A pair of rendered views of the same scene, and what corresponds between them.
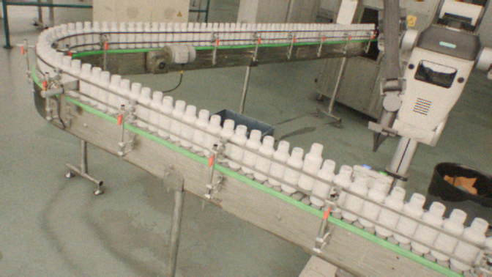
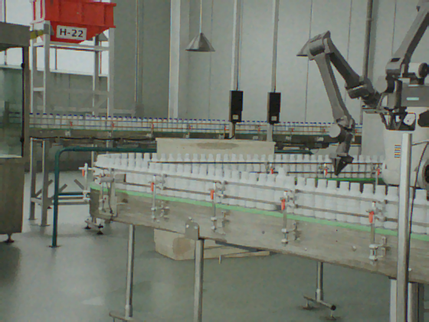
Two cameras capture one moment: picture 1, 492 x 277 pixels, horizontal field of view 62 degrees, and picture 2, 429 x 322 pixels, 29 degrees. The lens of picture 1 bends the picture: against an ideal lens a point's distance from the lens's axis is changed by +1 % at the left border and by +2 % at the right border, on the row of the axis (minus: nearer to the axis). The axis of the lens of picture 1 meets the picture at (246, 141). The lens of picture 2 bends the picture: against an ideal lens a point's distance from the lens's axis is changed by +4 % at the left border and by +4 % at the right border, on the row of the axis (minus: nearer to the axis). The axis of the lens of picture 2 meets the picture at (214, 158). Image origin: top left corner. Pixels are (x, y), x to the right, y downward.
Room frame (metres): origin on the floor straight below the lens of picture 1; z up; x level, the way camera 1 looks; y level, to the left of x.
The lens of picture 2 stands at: (-2.32, -1.25, 1.43)
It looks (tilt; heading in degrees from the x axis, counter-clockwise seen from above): 3 degrees down; 21
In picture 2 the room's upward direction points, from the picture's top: 2 degrees clockwise
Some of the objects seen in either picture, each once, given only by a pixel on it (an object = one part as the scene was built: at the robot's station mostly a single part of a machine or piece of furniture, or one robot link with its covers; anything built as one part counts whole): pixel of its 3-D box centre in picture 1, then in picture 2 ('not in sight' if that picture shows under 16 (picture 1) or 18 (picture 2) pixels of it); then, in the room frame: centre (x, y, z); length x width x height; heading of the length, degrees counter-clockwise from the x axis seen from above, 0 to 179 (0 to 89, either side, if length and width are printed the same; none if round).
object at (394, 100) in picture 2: not in sight; (394, 101); (1.18, -0.72, 1.51); 0.10 x 0.07 x 0.07; 155
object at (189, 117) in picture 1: (189, 126); (202, 183); (1.46, 0.24, 1.08); 0.06 x 0.06 x 0.17
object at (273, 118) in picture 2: not in sight; (272, 108); (7.67, 1.75, 1.55); 0.17 x 0.15 x 0.42; 137
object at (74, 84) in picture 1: (62, 108); (112, 197); (1.66, 0.85, 0.96); 0.23 x 0.10 x 0.27; 155
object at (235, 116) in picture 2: not in sight; (234, 107); (7.27, 2.12, 1.55); 0.17 x 0.15 x 0.42; 137
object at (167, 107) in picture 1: (166, 116); (187, 182); (1.51, 0.34, 1.08); 0.06 x 0.06 x 0.17
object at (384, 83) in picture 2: not in sight; (390, 78); (1.14, -0.71, 1.60); 0.12 x 0.09 x 0.12; 155
